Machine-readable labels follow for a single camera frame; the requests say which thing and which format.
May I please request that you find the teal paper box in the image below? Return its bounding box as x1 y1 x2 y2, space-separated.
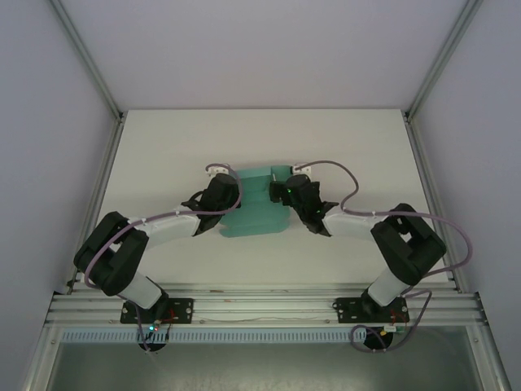
219 164 292 240

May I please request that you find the grey metal sheet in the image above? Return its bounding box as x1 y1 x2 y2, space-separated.
42 340 492 391

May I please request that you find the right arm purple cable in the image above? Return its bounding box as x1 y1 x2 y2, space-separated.
299 159 475 354

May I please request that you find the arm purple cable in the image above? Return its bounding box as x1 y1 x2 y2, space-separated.
299 159 475 354
83 162 244 351

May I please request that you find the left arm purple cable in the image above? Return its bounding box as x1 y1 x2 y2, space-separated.
83 162 244 351

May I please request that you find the aluminium mounting rail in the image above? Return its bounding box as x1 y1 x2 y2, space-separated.
44 287 488 327

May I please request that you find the aluminium table side rail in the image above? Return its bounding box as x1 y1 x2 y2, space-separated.
52 116 126 295
402 113 469 294

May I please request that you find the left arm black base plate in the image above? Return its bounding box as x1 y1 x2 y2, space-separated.
120 297 195 325

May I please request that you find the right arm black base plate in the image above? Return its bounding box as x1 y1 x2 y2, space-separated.
331 296 409 325

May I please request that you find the slotted grey cable duct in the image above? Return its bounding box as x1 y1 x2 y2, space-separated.
60 328 367 344

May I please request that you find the black round cable grommet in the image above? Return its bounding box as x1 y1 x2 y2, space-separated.
363 327 395 352
138 340 168 354

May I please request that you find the aluminium upright frame post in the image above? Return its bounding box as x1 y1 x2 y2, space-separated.
49 0 125 121
404 0 484 121

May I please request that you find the aluminium lower frame post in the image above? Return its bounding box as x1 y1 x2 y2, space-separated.
22 325 62 391
474 325 513 391

